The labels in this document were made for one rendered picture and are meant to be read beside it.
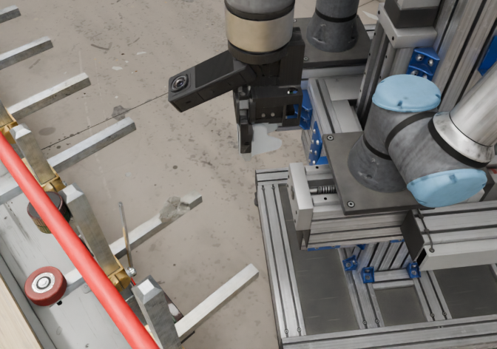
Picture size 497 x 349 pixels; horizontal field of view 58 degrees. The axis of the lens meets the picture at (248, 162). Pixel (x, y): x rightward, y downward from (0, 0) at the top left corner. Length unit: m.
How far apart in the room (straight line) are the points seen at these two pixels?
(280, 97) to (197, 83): 0.10
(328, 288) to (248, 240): 0.49
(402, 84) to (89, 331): 0.98
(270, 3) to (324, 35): 0.86
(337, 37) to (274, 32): 0.84
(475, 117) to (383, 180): 0.28
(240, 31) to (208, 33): 2.77
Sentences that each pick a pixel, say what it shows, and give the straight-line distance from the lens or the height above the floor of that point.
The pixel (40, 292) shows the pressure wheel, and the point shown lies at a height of 0.91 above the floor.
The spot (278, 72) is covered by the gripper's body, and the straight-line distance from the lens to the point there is 0.55.
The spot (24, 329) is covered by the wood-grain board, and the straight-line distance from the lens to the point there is 1.07.
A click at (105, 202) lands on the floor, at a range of 2.32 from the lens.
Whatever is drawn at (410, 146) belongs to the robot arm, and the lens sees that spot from 0.83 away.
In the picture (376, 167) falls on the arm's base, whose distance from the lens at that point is 0.97.
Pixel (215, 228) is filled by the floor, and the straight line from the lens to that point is 2.14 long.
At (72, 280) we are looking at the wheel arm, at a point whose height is 0.86.
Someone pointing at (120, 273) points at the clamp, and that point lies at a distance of 1.09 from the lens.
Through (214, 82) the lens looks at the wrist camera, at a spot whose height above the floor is 1.47.
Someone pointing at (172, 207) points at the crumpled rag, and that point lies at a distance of 1.15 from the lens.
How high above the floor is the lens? 1.82
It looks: 50 degrees down
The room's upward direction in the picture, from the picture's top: straight up
